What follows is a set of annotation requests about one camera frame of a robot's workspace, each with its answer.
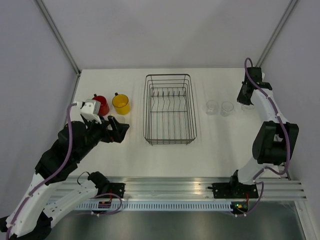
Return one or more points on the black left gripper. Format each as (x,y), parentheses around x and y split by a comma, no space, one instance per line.
(119,131)

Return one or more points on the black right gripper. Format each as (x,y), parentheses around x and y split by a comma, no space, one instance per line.
(241,99)

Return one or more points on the clear glass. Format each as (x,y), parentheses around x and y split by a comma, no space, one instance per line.
(212,107)
(247,107)
(227,108)

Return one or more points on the red mug black handle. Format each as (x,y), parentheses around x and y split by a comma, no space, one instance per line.
(104,108)

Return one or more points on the yellow mug black handle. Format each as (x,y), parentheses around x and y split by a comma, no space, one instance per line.
(121,104)

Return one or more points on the pale yellow mug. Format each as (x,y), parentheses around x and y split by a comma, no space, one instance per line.
(120,118)

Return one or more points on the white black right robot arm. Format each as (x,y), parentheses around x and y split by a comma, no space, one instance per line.
(274,144)

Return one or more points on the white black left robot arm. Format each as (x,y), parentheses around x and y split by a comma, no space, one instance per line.
(33,219)

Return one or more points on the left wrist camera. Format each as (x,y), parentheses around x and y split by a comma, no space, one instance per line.
(89,110)

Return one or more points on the black wire dish rack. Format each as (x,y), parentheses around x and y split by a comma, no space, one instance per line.
(169,109)

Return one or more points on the aluminium mounting rail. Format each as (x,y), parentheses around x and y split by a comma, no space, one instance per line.
(196,188)

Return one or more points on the right aluminium frame post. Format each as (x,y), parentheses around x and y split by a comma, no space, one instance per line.
(288,12)

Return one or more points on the aluminium frame post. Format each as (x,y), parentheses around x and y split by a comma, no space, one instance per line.
(288,12)
(57,35)

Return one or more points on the white slotted cable duct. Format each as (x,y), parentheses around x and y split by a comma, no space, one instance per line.
(220,206)

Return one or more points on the left aluminium frame post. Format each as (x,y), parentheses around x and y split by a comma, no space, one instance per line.
(57,35)

